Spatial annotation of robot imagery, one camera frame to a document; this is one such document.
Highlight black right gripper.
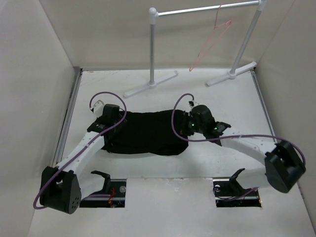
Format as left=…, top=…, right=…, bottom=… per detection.
left=172, top=112, right=206, bottom=136

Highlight black trousers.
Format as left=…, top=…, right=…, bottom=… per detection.
left=102, top=110, right=189, bottom=156

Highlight pink clothes hanger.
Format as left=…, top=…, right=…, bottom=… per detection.
left=189, top=4, right=232, bottom=72

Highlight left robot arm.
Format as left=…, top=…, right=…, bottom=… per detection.
left=34, top=104, right=127, bottom=214

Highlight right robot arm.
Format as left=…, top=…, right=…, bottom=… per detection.
left=181, top=105, right=306, bottom=196

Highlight white clothes rack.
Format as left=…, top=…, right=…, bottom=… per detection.
left=122, top=0, right=267, bottom=97

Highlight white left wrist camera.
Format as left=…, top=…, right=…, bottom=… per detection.
left=91, top=100, right=105, bottom=118

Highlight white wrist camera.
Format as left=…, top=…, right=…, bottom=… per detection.
left=91, top=100, right=105, bottom=118
left=188, top=99, right=199, bottom=110

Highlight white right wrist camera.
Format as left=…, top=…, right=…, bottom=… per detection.
left=188, top=99, right=199, bottom=110

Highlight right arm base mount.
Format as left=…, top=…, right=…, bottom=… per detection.
left=212, top=168, right=262, bottom=208

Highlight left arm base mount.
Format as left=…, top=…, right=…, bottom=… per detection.
left=79, top=179, right=127, bottom=208

